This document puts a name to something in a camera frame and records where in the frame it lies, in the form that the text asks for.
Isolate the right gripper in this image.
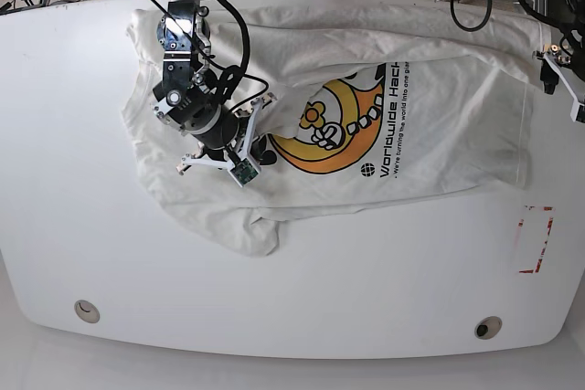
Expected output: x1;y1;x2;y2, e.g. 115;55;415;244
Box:
152;0;277;175

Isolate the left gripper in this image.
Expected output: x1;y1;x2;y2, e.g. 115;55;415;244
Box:
532;28;584;123

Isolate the white printed T-shirt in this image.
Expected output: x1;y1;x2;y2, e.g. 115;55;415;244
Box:
122;5;548;257

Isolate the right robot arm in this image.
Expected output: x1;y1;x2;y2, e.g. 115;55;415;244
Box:
152;0;269;187

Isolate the red tape rectangle marking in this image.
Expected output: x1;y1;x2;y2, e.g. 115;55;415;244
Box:
513;206;556;274

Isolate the left table grommet hole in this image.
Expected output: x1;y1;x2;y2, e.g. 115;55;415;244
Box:
74;300;101;324

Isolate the table grommet hole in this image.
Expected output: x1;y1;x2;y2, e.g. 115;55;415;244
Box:
74;300;101;324
474;316;503;340

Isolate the right table grommet hole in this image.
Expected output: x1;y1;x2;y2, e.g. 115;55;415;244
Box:
474;316;503;340

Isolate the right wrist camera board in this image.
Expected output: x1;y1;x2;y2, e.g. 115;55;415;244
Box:
228;158;261;187

